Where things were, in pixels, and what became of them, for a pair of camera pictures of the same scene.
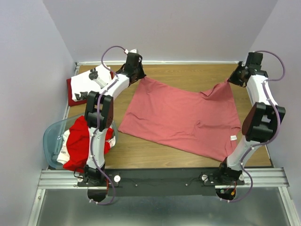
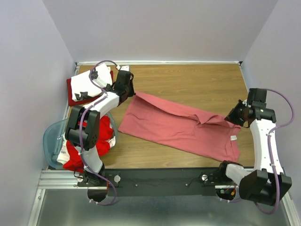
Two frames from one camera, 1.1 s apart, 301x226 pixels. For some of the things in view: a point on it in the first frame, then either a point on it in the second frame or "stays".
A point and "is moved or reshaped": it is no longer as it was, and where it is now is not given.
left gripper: x=142 y=75 -> x=131 y=92
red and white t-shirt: x=75 y=152 stays
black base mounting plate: x=161 y=182 stays
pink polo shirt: x=205 y=123 is moved or reshaped
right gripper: x=232 y=78 -> x=232 y=116
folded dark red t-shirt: x=71 y=102 stays
